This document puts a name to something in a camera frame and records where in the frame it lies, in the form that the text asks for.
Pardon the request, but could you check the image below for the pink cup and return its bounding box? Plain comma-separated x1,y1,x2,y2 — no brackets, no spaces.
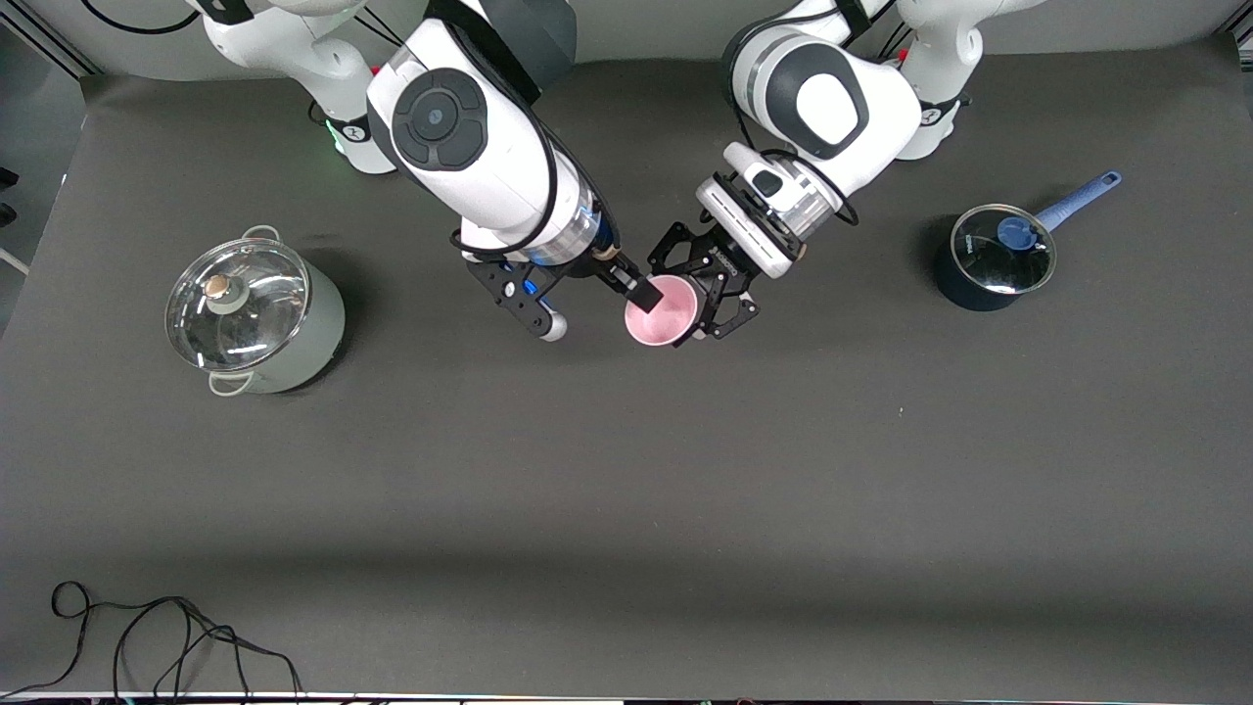
624,273,703,350

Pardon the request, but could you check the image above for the dark grey table mat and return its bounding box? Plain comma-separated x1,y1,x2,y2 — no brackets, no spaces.
0,39,1253,702

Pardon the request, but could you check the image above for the thin black loose cable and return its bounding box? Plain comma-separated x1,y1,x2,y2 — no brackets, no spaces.
0,581,304,702

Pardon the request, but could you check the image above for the glass lid with blue knob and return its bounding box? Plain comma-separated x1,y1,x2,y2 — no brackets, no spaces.
951,204,1058,296

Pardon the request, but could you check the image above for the dark blue saucepan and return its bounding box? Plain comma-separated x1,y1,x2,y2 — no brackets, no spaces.
932,171,1124,313

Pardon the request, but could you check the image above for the aluminium frame rail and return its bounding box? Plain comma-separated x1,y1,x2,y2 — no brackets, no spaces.
0,0,99,77

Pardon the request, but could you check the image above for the black right arm wrist cable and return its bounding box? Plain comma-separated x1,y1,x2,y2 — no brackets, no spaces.
426,0,620,267

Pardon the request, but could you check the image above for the glass lid with tan knob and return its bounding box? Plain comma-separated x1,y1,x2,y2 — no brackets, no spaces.
164,238,312,374

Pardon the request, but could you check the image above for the pale grey two-handled pot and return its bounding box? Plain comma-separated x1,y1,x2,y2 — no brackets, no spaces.
164,225,347,397

